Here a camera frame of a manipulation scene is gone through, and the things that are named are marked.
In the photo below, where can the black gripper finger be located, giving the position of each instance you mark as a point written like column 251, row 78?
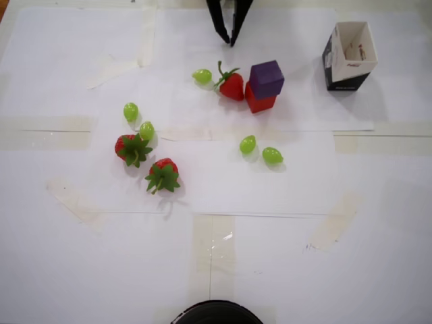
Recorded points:
column 241, row 17
column 217, row 17

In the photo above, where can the purple cube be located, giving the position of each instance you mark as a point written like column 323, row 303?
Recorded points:
column 266, row 79

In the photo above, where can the red cube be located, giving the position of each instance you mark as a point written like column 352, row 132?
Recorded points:
column 261, row 104

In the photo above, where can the green plastic grape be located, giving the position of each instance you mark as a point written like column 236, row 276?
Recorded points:
column 247, row 144
column 202, row 76
column 272, row 156
column 130, row 112
column 146, row 131

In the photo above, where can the plastic strawberry with long stem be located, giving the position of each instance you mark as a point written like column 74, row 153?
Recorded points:
column 233, row 87

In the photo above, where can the open white black carton box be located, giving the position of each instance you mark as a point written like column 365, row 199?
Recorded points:
column 351, row 77

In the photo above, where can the plastic strawberry with leaves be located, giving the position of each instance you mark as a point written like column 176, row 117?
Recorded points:
column 123, row 145
column 167, row 167

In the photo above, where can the black round object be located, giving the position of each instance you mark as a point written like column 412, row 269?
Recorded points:
column 216, row 314

